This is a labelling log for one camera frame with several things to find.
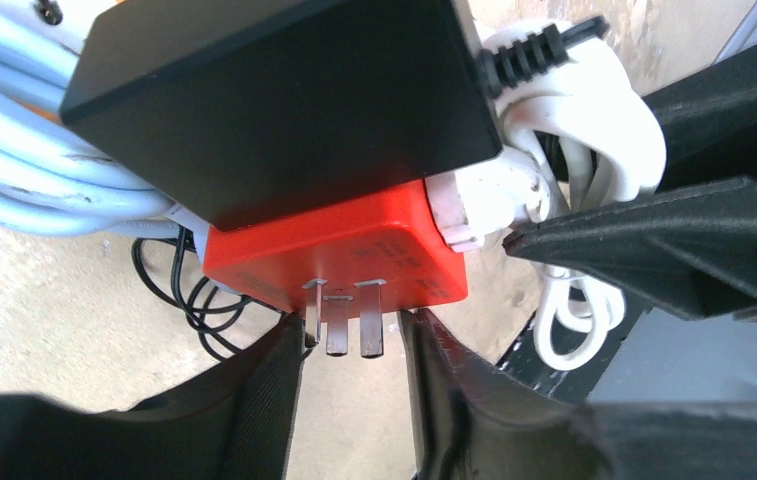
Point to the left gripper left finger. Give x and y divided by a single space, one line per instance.
232 421

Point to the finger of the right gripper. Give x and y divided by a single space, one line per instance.
709 122
691 252

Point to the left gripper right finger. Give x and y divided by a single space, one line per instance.
472 421

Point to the red cube socket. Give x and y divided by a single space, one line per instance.
359 259

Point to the black power adapter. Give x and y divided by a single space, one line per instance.
248 111

